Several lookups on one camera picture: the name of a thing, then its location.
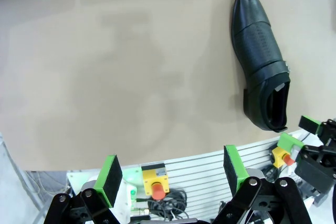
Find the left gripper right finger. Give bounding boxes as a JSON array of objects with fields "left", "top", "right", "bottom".
[{"left": 212, "top": 144, "right": 313, "bottom": 224}]

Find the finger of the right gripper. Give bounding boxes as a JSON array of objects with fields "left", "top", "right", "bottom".
[
  {"left": 277, "top": 132, "right": 336, "bottom": 167},
  {"left": 298, "top": 115, "right": 336, "bottom": 146}
]

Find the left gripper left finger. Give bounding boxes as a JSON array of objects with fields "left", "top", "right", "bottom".
[{"left": 43, "top": 155, "right": 124, "bottom": 224}]

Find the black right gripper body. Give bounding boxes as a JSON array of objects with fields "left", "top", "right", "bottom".
[{"left": 294, "top": 153, "right": 336, "bottom": 196}]

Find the black leather side-buckle shoe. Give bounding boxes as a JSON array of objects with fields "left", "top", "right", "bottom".
[{"left": 230, "top": 0, "right": 292, "bottom": 133}]

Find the yellow emergency stop box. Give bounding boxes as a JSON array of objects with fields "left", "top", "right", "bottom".
[
  {"left": 141, "top": 163, "right": 171, "bottom": 200},
  {"left": 271, "top": 146, "right": 295, "bottom": 169}
]

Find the slotted aluminium base plate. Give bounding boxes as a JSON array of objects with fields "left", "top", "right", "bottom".
[{"left": 67, "top": 129, "right": 305, "bottom": 224}]

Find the black cable bundle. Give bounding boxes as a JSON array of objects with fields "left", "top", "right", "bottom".
[{"left": 146, "top": 188, "right": 188, "bottom": 221}]

